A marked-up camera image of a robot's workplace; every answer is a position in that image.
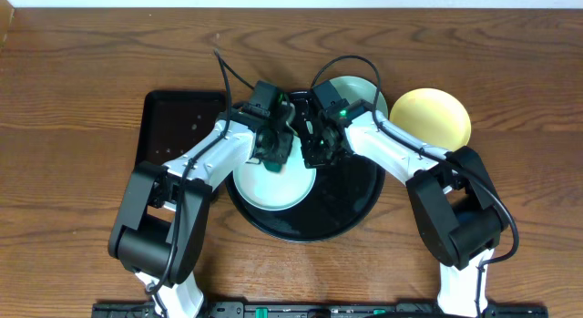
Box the green sponge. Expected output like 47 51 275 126
263 161 284 173

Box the light green plate with stain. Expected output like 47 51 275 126
330 76 389 121

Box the yellow plate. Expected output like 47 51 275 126
389 88 472 151

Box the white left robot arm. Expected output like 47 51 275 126
108 103 295 317

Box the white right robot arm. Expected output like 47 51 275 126
303 99 517 317

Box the round black tray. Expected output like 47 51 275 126
225 91 385 242

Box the rectangular black tray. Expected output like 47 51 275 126
135 90 226 166

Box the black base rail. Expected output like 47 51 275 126
91 302 549 318

